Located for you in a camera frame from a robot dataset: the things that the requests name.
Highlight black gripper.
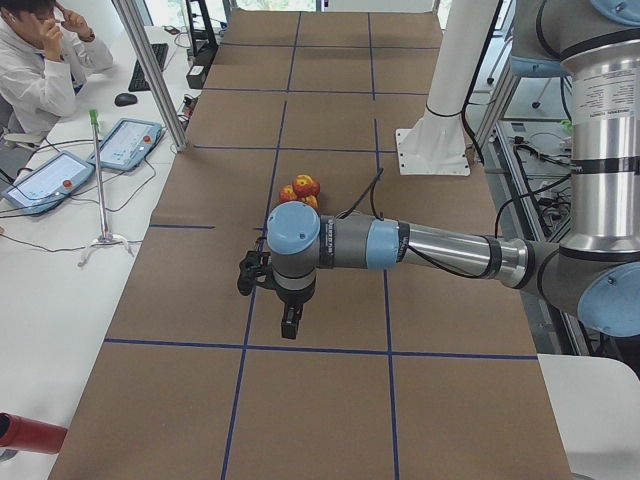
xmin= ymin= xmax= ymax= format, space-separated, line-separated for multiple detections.
xmin=272 ymin=269 xmax=316 ymax=340

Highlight red yellow apple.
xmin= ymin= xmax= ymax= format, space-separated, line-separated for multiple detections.
xmin=291 ymin=174 xmax=315 ymax=198

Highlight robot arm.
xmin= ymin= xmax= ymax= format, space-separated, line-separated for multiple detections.
xmin=257 ymin=1 xmax=639 ymax=339

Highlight front base apple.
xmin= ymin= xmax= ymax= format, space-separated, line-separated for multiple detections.
xmin=300 ymin=195 xmax=319 ymax=212

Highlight rear base apple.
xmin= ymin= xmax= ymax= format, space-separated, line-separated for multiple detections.
xmin=278 ymin=184 xmax=298 ymax=204

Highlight far teach pendant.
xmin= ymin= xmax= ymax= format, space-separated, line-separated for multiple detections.
xmin=99 ymin=118 xmax=163 ymax=172

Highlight teach pendant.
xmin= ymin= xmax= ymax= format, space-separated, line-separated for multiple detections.
xmin=99 ymin=118 xmax=163 ymax=172
xmin=1 ymin=151 xmax=95 ymax=215

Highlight near teach pendant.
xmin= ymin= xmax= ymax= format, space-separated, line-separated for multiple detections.
xmin=1 ymin=151 xmax=95 ymax=215

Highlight black computer box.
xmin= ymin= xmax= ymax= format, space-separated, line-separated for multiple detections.
xmin=186 ymin=50 xmax=217 ymax=90

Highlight black computer mouse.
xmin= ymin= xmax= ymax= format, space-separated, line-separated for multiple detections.
xmin=114 ymin=92 xmax=138 ymax=107

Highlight black keyboard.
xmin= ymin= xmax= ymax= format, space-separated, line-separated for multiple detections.
xmin=127 ymin=42 xmax=170 ymax=93

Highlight red bottle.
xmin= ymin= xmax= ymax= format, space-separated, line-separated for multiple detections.
xmin=1 ymin=412 xmax=68 ymax=454

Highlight seated person white hoodie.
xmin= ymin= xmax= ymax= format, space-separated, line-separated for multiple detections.
xmin=1 ymin=1 xmax=113 ymax=135

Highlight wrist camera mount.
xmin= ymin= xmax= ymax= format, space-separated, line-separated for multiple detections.
xmin=237 ymin=236 xmax=275 ymax=296

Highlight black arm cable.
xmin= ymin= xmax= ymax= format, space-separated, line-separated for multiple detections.
xmin=337 ymin=167 xmax=501 ymax=279

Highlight metal reacher green handle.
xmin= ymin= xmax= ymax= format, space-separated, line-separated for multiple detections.
xmin=77 ymin=108 xmax=133 ymax=267

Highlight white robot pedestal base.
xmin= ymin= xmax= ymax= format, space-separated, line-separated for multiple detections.
xmin=396 ymin=0 xmax=501 ymax=176

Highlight aluminium frame post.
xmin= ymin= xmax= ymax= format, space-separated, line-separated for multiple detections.
xmin=113 ymin=0 xmax=187 ymax=152

